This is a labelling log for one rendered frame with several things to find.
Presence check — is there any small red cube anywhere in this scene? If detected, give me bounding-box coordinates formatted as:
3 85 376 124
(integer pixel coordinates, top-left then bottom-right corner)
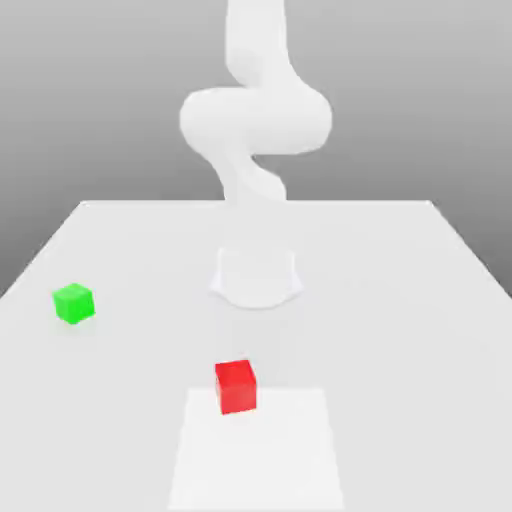
214 358 258 416

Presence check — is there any small green cube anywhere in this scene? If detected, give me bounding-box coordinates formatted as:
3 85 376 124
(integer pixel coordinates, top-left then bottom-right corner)
51 282 97 326

